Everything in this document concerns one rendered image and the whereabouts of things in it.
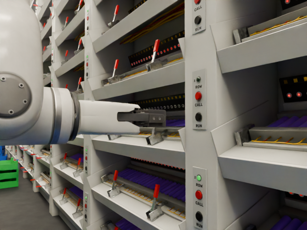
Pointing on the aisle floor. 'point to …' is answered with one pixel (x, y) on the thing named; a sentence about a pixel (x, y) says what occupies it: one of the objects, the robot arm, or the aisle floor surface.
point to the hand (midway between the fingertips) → (154, 118)
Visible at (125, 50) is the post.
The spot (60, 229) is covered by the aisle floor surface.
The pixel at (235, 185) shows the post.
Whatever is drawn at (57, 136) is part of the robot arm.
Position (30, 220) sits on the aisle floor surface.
